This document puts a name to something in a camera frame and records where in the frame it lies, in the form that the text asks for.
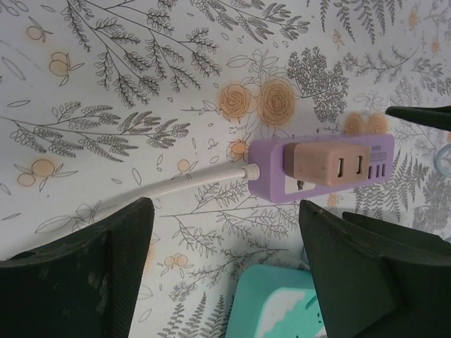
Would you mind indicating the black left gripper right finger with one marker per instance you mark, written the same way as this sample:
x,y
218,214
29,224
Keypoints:
x,y
370,288

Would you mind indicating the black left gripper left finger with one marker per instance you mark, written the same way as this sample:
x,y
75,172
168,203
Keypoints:
x,y
70,288

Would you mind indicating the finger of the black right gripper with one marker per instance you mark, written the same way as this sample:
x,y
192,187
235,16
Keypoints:
x,y
430,116

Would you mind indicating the teal triangular power strip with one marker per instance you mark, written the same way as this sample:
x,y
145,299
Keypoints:
x,y
253,292

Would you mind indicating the pale pink charger plug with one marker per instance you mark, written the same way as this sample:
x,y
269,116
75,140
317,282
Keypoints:
x,y
317,165

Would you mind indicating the floral table mat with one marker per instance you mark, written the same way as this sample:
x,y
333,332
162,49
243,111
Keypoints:
x,y
105,141

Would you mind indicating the purple power strip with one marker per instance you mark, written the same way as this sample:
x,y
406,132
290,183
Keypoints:
x,y
267,176

